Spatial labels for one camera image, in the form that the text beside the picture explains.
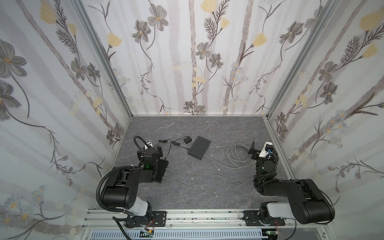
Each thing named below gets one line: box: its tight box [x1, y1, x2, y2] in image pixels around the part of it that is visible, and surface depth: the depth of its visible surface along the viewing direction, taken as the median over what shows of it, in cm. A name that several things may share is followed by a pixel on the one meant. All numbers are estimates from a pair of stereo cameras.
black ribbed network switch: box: [154, 159, 169, 184], surface depth 93 cm
